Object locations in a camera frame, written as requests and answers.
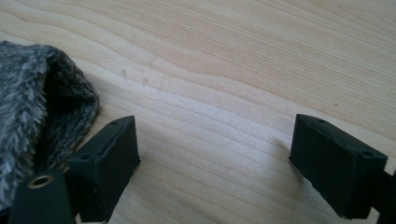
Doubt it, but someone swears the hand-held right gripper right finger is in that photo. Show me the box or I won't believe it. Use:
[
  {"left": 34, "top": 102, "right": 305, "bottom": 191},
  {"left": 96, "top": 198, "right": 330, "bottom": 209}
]
[{"left": 289, "top": 113, "right": 389, "bottom": 220}]

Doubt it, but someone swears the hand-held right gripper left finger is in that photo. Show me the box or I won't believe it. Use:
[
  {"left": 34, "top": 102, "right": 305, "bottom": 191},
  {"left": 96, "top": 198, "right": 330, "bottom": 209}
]
[{"left": 65, "top": 115, "right": 142, "bottom": 224}]

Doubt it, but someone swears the grey fuzzy pouch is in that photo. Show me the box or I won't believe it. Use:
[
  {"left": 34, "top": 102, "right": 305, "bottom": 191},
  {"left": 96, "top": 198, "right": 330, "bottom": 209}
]
[{"left": 0, "top": 40, "right": 101, "bottom": 213}]

